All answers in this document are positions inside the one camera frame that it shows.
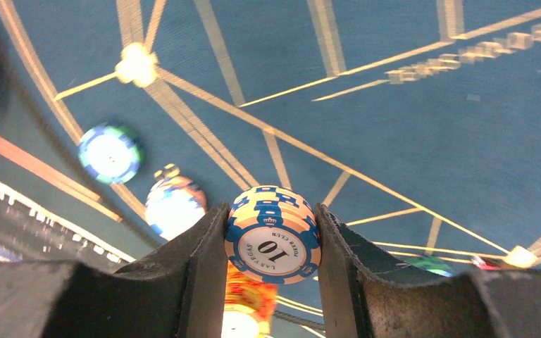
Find red triangular dealer button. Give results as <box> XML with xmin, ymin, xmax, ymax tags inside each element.
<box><xmin>471</xmin><ymin>256</ymin><xmax>502</xmax><ymax>270</ymax></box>

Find green blue poker chip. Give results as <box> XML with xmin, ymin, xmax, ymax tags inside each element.
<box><xmin>405</xmin><ymin>256</ymin><xmax>453</xmax><ymax>277</ymax></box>

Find pink blue poker chips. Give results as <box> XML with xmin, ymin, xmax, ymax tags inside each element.
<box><xmin>225</xmin><ymin>185</ymin><xmax>321</xmax><ymax>284</ymax></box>

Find orange chip stack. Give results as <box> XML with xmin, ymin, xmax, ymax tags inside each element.
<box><xmin>221</xmin><ymin>262</ymin><xmax>278</xmax><ymax>338</ymax></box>

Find dark green rectangular poker mat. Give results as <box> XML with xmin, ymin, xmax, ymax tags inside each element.
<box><xmin>0</xmin><ymin>83</ymin><xmax>156</xmax><ymax>262</ymax></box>

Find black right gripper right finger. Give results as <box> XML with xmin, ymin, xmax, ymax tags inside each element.
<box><xmin>315</xmin><ymin>204</ymin><xmax>541</xmax><ymax>337</ymax></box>

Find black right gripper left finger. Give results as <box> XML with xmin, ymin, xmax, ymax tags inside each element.
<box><xmin>0</xmin><ymin>204</ymin><xmax>229</xmax><ymax>337</ymax></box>

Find round blue poker mat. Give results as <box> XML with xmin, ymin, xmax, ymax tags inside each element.
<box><xmin>0</xmin><ymin>1</ymin><xmax>541</xmax><ymax>270</ymax></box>

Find green blue chip stack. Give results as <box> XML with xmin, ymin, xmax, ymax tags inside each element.
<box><xmin>77</xmin><ymin>123</ymin><xmax>144</xmax><ymax>184</ymax></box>

